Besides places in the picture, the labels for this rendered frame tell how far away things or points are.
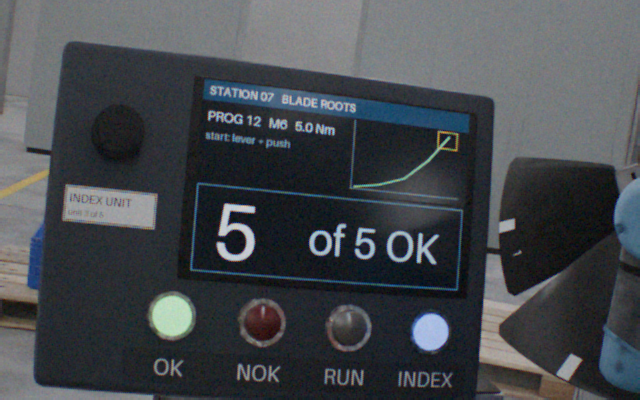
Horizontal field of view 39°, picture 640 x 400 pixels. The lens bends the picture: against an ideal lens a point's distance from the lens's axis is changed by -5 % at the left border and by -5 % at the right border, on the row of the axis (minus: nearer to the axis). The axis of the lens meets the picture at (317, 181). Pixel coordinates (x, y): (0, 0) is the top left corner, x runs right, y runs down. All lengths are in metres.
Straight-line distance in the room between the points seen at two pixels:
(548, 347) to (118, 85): 0.76
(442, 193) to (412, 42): 5.99
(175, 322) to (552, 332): 0.73
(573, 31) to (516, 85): 0.57
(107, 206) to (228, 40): 7.60
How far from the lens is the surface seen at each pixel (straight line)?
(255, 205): 0.52
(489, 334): 4.19
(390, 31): 6.53
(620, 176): 1.36
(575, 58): 6.75
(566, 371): 1.14
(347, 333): 0.52
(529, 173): 1.47
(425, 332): 0.54
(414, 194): 0.54
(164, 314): 0.50
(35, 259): 3.86
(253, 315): 0.51
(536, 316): 1.18
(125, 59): 0.52
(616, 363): 0.82
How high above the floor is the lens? 1.27
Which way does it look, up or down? 8 degrees down
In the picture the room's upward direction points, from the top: 8 degrees clockwise
